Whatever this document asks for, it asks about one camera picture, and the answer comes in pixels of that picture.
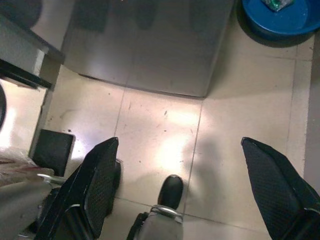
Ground black square box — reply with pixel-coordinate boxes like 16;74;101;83
29;129;76;177

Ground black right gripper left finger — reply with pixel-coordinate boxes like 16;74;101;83
37;136;120;240

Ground black robot left foot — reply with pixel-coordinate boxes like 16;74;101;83
106;158;124;218

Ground black curved hose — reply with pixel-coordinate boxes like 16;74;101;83
0;82;8;131

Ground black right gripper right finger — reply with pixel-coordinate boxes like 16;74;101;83
240;136;320;240

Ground green packet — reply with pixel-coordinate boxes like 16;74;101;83
261;0;288;13

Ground silver top-load washing machine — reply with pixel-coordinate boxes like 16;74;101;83
61;0;235;99

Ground blue plastic basin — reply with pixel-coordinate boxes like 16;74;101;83
237;0;320;42

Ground black robot right foot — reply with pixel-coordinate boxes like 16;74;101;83
156;174;185;210

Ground white shelf unit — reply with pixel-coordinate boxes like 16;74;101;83
0;9;66;90

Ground black robot foot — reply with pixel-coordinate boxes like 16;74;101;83
156;174;185;210
106;158;124;218

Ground silver robot left leg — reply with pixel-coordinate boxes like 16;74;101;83
0;172;63;240

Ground white plastic bag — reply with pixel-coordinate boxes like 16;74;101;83
0;146;56;187

